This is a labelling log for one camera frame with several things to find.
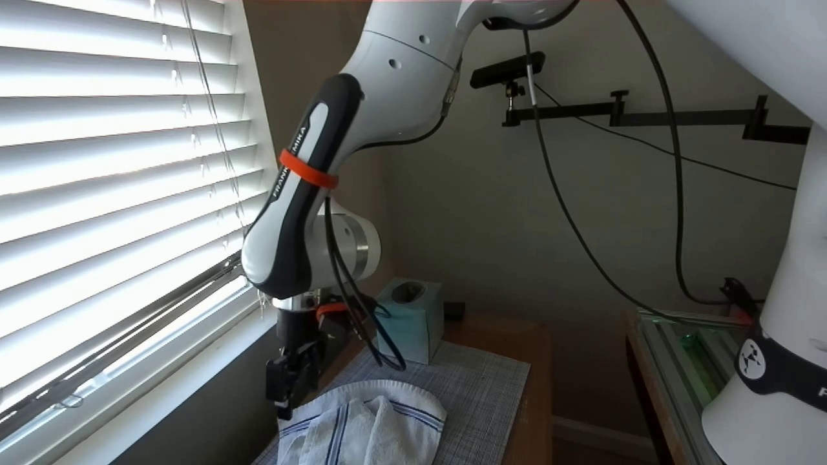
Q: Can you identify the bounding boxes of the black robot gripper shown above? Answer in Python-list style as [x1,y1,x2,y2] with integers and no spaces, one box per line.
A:
[267,312,325,410]

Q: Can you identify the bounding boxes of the white towel with blue stripes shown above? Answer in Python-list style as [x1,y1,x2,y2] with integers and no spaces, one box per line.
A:
[275,380,446,465]

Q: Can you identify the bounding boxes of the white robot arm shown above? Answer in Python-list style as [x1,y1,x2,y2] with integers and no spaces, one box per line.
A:
[240,0,827,465]

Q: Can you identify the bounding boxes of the teal tissue box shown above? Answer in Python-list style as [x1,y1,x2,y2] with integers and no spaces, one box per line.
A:
[378,275,445,363]

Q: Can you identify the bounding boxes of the grey grid cutting mat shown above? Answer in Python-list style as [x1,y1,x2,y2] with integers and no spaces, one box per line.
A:
[250,343,530,465]

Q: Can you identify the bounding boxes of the wooden side table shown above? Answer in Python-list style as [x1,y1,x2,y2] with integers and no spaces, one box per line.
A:
[304,306,555,465]

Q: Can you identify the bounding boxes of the white window blinds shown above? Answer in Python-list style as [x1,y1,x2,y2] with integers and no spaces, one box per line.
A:
[0,0,275,432]

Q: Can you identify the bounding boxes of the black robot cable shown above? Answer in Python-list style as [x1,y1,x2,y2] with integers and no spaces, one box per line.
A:
[520,0,759,325]

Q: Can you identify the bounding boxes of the black stereo camera bar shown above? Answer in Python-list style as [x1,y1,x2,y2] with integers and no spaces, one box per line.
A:
[470,51,545,88]

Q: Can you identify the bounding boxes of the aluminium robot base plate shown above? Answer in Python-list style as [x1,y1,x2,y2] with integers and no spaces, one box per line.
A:
[626,310,745,465]

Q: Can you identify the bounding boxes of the black camera cable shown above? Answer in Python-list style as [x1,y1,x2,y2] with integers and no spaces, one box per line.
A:
[532,79,798,193]

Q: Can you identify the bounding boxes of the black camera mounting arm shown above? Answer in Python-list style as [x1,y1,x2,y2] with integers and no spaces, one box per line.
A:
[499,79,811,145]

